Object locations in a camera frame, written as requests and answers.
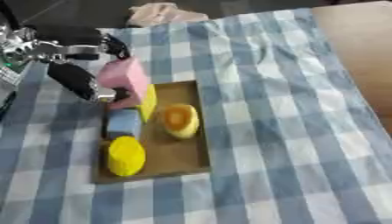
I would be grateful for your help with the pink block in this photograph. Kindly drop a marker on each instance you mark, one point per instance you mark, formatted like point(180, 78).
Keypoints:
point(125, 78)

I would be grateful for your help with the yellow cylinder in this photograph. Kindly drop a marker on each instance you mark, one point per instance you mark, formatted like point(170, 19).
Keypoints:
point(126, 156)

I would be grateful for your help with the blue cube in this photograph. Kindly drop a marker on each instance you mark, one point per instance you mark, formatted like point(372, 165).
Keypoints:
point(123, 124)

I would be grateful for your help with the yellow block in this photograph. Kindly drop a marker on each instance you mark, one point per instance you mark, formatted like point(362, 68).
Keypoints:
point(148, 103)

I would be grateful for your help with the yellow orange toy fruit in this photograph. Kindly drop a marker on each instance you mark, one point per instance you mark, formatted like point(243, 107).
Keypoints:
point(179, 120)

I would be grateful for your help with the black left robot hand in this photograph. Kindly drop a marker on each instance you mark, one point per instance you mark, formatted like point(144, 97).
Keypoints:
point(76, 78)

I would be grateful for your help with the pink crumpled bag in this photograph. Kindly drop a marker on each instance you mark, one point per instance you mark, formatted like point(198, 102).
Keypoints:
point(161, 14)

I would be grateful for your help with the tan cardboard box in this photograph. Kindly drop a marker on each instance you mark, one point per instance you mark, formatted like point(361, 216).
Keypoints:
point(173, 145)

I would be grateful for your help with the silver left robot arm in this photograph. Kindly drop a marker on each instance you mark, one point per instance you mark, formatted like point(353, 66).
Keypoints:
point(15, 49)

